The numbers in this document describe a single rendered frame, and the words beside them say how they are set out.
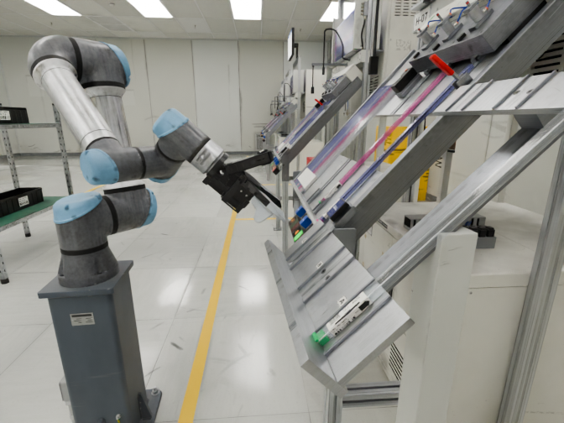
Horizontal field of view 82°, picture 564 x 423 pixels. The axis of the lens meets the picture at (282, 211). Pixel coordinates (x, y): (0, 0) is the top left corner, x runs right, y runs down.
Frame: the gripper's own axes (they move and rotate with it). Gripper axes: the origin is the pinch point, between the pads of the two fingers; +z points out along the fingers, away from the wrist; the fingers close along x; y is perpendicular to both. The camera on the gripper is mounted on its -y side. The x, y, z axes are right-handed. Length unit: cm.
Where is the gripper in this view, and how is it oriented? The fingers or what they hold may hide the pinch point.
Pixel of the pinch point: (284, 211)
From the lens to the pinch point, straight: 81.1
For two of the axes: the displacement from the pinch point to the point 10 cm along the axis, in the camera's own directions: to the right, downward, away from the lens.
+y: -6.7, 7.3, 1.5
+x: 0.8, 2.7, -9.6
